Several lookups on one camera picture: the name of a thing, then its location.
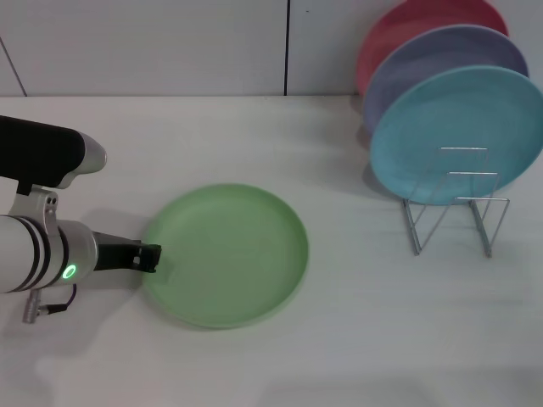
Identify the red plastic plate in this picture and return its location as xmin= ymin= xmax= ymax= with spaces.
xmin=355 ymin=0 xmax=509 ymax=98

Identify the silver connector with cable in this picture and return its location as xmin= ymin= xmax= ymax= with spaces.
xmin=21 ymin=282 xmax=78 ymax=325

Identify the green plastic plate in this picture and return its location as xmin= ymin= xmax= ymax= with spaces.
xmin=142 ymin=182 xmax=310 ymax=329

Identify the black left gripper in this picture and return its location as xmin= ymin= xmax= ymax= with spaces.
xmin=91 ymin=231 xmax=164 ymax=274

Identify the purple plastic plate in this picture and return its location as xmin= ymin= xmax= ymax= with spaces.
xmin=362 ymin=24 xmax=530 ymax=135

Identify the silver wire plate rack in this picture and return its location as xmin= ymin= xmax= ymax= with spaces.
xmin=401 ymin=147 xmax=511 ymax=258

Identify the blue plastic plate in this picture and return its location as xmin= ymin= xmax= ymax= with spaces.
xmin=368 ymin=65 xmax=543 ymax=207

